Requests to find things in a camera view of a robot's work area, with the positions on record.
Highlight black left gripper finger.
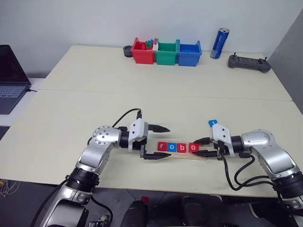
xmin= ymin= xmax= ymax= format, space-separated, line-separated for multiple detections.
xmin=148 ymin=123 xmax=170 ymax=133
xmin=144 ymin=152 xmax=172 ymax=160

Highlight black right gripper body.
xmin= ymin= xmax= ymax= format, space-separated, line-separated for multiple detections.
xmin=209 ymin=137 xmax=226 ymax=161

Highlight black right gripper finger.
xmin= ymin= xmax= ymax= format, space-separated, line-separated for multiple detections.
xmin=196 ymin=150 xmax=218 ymax=157
xmin=194 ymin=137 xmax=212 ymax=145

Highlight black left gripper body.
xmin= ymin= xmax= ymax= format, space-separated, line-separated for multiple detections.
xmin=132 ymin=138 xmax=149 ymax=159

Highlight light wooden strip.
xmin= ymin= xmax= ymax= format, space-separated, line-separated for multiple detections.
xmin=144 ymin=150 xmax=209 ymax=162

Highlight dark rounded shape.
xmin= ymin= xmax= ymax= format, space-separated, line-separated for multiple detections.
xmin=181 ymin=195 xmax=223 ymax=227
xmin=127 ymin=200 xmax=150 ymax=227
xmin=248 ymin=203 xmax=303 ymax=227

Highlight green plastic bin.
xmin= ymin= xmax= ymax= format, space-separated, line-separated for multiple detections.
xmin=154 ymin=39 xmax=179 ymax=66

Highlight red plastic bin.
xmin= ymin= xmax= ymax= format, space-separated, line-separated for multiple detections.
xmin=131 ymin=37 xmax=157 ymax=65

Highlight blue plastic bin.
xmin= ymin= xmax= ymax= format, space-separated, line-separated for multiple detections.
xmin=176 ymin=39 xmax=203 ymax=67

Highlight blue toy bricks pile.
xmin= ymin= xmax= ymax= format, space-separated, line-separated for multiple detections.
xmin=179 ymin=45 xmax=199 ymax=54

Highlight dark grey remote controller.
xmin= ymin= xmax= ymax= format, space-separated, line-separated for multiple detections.
xmin=227 ymin=52 xmax=271 ymax=75

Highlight blue drink can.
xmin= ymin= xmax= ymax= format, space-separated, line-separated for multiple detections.
xmin=210 ymin=27 xmax=230 ymax=60

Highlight dark laptop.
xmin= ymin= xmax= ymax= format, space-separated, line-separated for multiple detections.
xmin=0 ymin=44 xmax=32 ymax=115

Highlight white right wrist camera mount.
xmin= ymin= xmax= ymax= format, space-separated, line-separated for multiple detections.
xmin=211 ymin=122 xmax=235 ymax=158

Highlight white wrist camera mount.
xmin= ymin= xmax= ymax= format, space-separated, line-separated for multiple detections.
xmin=211 ymin=122 xmax=235 ymax=158
xmin=127 ymin=119 xmax=149 ymax=152

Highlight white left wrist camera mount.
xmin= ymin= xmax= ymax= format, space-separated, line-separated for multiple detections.
xmin=127 ymin=119 xmax=149 ymax=152

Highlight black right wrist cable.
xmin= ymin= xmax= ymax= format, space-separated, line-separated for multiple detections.
xmin=221 ymin=152 xmax=276 ymax=192

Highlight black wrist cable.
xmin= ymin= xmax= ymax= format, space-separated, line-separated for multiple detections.
xmin=221 ymin=152 xmax=276 ymax=192
xmin=111 ymin=108 xmax=143 ymax=130

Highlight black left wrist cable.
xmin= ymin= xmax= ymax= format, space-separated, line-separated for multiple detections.
xmin=111 ymin=108 xmax=143 ymax=130

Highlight black robot body cable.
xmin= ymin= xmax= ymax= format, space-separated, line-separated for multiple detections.
xmin=90 ymin=194 xmax=112 ymax=225

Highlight thin coloured wires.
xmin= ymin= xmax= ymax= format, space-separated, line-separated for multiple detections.
xmin=0 ymin=178 xmax=22 ymax=198

